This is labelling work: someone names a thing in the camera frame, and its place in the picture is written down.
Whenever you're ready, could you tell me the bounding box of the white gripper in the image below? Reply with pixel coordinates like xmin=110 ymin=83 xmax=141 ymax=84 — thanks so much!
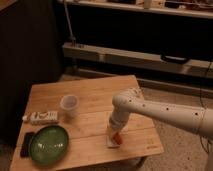
xmin=107 ymin=111 xmax=130 ymax=134

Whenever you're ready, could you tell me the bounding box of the red pepper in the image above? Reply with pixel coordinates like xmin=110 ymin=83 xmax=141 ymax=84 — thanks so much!
xmin=113 ymin=133 xmax=123 ymax=145

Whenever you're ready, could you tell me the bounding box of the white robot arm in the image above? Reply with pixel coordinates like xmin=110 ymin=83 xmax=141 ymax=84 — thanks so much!
xmin=109 ymin=88 xmax=213 ymax=140

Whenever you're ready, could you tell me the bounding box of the wooden table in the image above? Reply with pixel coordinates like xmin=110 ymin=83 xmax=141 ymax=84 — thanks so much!
xmin=9 ymin=74 xmax=165 ymax=171

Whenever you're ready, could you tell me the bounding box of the clear plastic cup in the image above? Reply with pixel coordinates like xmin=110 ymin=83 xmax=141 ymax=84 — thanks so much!
xmin=60 ymin=95 xmax=79 ymax=122

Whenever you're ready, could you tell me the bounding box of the green bowl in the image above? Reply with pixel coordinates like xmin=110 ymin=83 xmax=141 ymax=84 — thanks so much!
xmin=28 ymin=125 xmax=69 ymax=166

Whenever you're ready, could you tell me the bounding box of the white bottle lying down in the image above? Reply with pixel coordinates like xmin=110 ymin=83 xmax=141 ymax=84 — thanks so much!
xmin=22 ymin=111 xmax=58 ymax=125

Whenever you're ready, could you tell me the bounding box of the black object on shelf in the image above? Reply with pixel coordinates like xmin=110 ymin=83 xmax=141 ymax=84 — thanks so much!
xmin=161 ymin=55 xmax=191 ymax=64

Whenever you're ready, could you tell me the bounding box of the white shelf unit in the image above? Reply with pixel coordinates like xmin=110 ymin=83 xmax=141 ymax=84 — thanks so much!
xmin=54 ymin=0 xmax=213 ymax=98

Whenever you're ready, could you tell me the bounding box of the black rectangular object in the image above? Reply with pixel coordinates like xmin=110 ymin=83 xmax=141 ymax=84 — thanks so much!
xmin=20 ymin=132 xmax=34 ymax=158

